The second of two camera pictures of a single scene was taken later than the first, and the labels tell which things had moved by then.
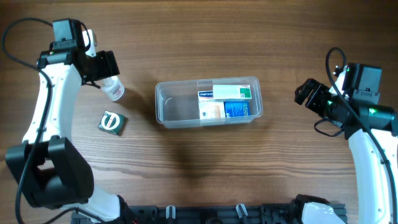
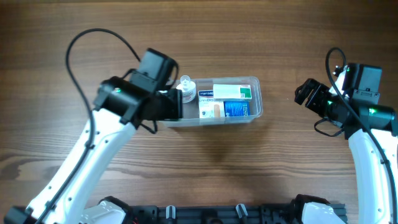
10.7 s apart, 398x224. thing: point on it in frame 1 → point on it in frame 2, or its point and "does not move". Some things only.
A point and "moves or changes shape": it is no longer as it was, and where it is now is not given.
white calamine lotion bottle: x=112 y=88 moves or changes shape
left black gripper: x=104 y=65 → x=175 y=104
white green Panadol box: x=232 y=93 does not move
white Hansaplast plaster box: x=208 y=108 does not move
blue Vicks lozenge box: x=237 y=108 does not move
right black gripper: x=302 y=92 does not move
